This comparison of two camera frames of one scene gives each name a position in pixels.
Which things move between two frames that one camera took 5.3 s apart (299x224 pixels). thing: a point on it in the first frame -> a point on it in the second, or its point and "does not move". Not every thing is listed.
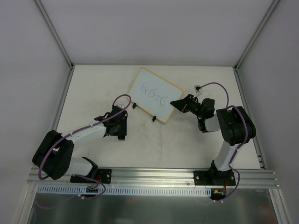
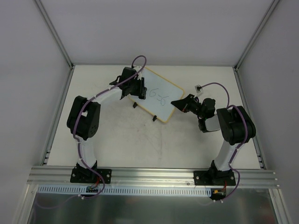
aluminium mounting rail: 174,178 does not move
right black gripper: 188,105 does not move
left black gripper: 122,128 -> 141,87
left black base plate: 104,175 does not move
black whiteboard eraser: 121,137 -> 143,95
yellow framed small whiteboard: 153,94 does not move
